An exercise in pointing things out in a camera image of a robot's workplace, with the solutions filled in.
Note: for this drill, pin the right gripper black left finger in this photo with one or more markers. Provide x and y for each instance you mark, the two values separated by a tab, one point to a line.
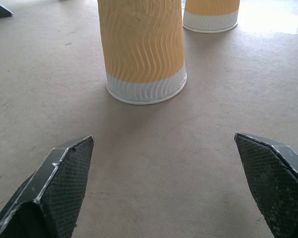
52	193

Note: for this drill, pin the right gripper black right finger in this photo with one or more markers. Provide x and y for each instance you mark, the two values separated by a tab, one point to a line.
273	183

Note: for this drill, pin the yellow and white paper cup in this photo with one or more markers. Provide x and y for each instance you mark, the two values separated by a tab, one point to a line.
141	47
211	15

